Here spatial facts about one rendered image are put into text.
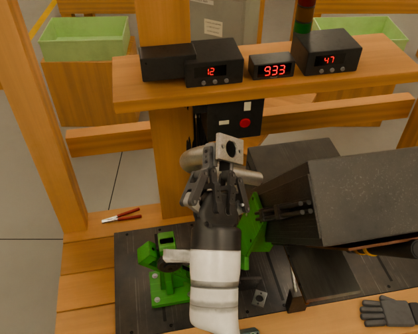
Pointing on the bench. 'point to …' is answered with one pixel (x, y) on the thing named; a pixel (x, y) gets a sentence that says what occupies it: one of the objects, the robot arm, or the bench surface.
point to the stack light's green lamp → (302, 28)
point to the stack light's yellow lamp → (304, 14)
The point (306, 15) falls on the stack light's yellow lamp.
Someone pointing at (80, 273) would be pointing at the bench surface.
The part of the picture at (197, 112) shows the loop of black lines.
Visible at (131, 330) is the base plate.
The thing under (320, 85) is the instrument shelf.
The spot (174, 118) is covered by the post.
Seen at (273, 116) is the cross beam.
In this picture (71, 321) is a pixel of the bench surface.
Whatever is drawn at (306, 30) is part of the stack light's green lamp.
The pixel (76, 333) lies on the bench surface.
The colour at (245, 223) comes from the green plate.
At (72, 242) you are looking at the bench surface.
